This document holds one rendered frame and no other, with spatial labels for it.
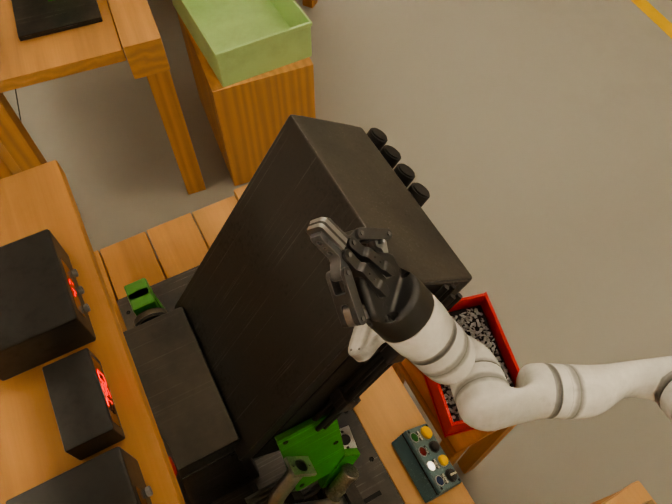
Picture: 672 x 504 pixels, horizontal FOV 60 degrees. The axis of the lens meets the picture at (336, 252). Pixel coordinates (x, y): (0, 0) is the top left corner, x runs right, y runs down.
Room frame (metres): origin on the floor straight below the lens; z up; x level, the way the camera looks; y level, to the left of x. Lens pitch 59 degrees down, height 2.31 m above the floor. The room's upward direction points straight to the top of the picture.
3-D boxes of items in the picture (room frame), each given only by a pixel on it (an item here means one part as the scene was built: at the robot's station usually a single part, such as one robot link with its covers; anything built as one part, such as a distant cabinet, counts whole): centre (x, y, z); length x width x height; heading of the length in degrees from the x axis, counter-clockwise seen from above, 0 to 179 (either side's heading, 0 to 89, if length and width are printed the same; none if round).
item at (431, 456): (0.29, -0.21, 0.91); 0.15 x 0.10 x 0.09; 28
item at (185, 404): (0.35, 0.32, 1.07); 0.30 x 0.18 x 0.34; 28
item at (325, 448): (0.28, 0.06, 1.17); 0.13 x 0.12 x 0.20; 28
